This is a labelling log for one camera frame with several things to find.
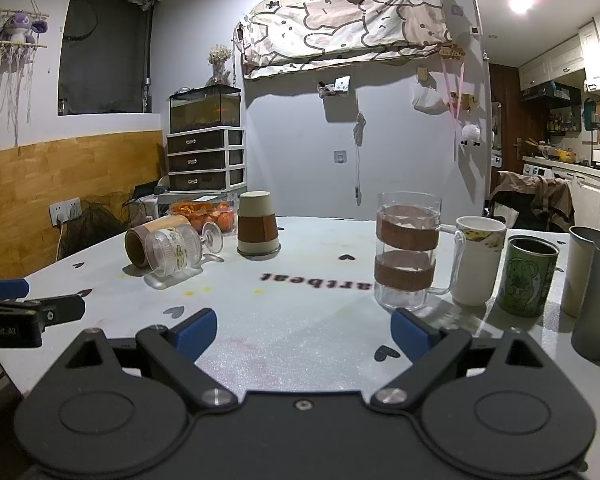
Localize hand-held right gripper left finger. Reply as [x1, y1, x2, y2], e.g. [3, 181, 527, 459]
[62, 308, 238, 413]

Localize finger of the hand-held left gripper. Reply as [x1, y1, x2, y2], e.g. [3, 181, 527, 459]
[0, 279, 30, 302]
[17, 294, 86, 330]

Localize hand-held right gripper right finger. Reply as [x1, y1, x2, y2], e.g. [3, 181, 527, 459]
[371, 307, 548, 413]

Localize paper cup with brown sleeve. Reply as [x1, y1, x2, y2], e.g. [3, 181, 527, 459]
[236, 190, 282, 260]

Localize green printed cup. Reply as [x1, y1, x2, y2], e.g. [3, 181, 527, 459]
[495, 235, 561, 318]

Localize glass mug with brown bands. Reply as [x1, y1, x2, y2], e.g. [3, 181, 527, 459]
[373, 191, 466, 311]

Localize clear printed glass goblet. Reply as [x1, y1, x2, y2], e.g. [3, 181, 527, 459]
[144, 222, 225, 279]

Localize black mesh net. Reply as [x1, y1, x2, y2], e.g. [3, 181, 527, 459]
[62, 199, 127, 261]

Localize white ceramic mug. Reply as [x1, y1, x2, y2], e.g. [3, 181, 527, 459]
[452, 215, 508, 307]

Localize clear box of oranges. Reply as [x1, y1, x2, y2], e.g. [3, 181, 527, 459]
[169, 198, 236, 236]

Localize white plastic drawer unit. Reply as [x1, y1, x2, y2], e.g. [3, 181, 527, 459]
[166, 128, 246, 192]

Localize slim grey metal tumbler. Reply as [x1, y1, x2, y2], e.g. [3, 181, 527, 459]
[559, 226, 600, 319]

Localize chair with brown clothes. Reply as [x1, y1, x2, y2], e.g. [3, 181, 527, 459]
[489, 170, 576, 234]

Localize wide grey metal tumbler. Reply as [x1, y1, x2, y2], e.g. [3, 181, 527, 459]
[571, 239, 600, 361]

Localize glass fish tank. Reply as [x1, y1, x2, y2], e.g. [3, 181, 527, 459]
[168, 84, 242, 134]

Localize white washing machine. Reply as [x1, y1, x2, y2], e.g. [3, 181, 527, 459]
[522, 159, 600, 231]

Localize white hanging bag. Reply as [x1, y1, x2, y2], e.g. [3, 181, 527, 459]
[412, 84, 454, 116]

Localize brown wooden door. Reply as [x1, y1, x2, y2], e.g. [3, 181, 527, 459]
[488, 63, 524, 197]

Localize dark window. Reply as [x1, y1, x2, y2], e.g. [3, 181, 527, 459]
[57, 0, 156, 116]

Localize purple plush toy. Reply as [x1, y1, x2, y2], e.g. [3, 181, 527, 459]
[0, 11, 49, 66]

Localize dried flowers in vase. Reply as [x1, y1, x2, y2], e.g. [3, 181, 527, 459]
[208, 44, 233, 86]

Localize white kitchen cabinets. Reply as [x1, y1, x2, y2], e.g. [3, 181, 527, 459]
[518, 19, 600, 92]

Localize printed cartoon cloth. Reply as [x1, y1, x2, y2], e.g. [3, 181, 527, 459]
[237, 0, 454, 80]

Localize white wall socket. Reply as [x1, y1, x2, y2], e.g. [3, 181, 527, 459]
[48, 198, 83, 226]

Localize white macrame wall hanging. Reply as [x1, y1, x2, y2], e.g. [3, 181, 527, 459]
[0, 7, 49, 147]

